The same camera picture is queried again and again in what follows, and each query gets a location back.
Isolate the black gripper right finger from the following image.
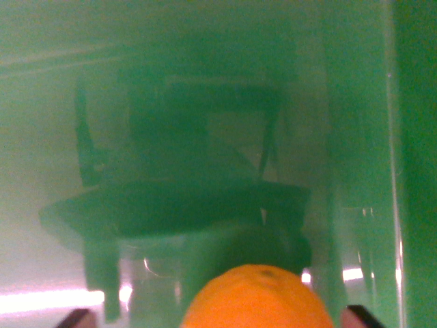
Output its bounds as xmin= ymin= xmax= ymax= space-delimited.
xmin=341 ymin=304 xmax=387 ymax=328

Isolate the yellow orange citrus fruit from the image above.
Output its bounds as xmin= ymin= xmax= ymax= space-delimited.
xmin=180 ymin=263 xmax=335 ymax=328

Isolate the green plastic bin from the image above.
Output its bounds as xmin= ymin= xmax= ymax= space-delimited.
xmin=0 ymin=0 xmax=437 ymax=328

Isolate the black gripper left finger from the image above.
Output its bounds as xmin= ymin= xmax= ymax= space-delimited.
xmin=58 ymin=308 xmax=98 ymax=328

